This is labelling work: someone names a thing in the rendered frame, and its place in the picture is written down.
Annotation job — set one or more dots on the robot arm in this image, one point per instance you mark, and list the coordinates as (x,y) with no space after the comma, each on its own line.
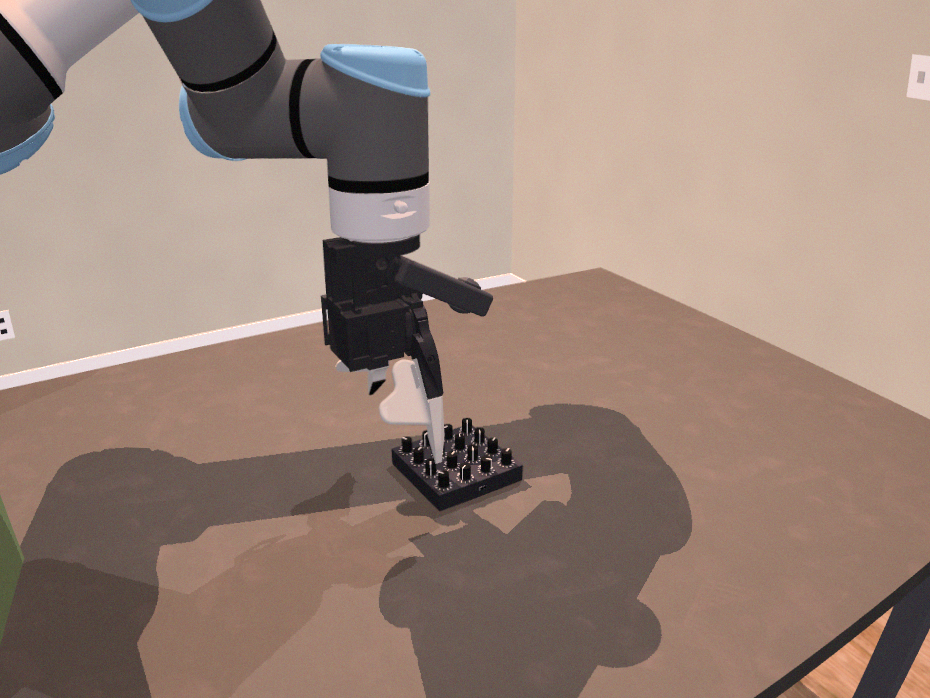
(365,110)

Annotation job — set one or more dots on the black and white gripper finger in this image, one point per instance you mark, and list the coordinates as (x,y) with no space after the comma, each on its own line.
(417,395)
(376,377)

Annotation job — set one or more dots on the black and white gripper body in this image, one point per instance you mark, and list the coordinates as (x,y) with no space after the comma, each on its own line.
(388,311)

